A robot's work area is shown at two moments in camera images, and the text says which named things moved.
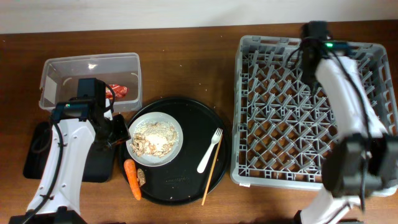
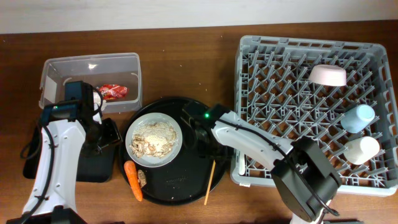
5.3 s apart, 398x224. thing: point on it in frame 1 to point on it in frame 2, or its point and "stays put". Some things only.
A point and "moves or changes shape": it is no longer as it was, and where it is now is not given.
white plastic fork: (216, 137) moves or changes shape
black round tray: (203, 159) stays put
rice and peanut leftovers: (154, 138) stays put
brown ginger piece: (141, 177) stays put
